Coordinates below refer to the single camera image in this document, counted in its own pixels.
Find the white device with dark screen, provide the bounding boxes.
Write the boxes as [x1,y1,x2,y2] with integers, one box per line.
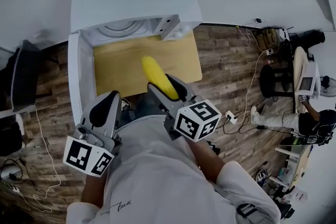
[295,61,321,100]

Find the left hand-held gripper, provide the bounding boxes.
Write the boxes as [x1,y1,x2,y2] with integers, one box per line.
[62,91,123,178]

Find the brown cardboard box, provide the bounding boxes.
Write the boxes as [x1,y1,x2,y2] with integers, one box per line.
[258,28,279,48]

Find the person's grey jeans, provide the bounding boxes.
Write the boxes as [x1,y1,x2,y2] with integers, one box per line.
[119,93,169,129]

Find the black bag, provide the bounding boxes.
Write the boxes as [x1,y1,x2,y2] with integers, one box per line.
[288,30,326,50]

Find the person's white shirt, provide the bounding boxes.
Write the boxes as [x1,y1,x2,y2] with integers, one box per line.
[67,112,281,224]

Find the white router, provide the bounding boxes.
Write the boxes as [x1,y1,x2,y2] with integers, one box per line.
[278,26,295,41]

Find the white rounded appliance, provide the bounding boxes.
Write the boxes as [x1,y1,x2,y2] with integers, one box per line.
[0,164,23,182]

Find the black round stool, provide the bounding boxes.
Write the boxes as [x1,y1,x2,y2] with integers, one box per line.
[259,64,295,99]

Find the grey shoulder strap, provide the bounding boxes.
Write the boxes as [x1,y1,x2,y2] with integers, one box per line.
[235,201,281,224]

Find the person's left forearm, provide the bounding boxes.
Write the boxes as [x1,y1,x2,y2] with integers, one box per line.
[80,170,110,208]

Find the cream power cable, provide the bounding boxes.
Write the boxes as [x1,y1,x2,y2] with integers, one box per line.
[235,49,269,124]

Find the white floor cable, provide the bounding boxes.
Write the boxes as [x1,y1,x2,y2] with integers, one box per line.
[10,103,62,215]

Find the person's right forearm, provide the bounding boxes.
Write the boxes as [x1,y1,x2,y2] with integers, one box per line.
[183,136,226,185]

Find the light wooden table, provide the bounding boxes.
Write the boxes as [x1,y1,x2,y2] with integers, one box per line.
[93,31,203,99]

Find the round beige table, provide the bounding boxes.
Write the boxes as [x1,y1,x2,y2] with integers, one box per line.
[292,47,310,114]

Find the black device with screen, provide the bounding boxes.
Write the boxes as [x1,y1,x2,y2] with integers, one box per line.
[207,140,222,158]

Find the dark grey chair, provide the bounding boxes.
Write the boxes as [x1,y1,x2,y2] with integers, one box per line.
[5,39,43,113]

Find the beige table white legs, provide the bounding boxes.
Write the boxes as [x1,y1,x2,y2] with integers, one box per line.
[274,138,316,202]

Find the yellow banana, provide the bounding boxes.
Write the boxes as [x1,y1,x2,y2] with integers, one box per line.
[141,55,181,101]

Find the person's black white sneaker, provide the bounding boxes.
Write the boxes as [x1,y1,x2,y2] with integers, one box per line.
[120,98,132,113]

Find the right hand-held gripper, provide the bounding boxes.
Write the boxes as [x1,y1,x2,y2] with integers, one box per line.
[146,73,223,143]

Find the yellow cable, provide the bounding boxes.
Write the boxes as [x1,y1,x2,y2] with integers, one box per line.
[236,25,253,47]

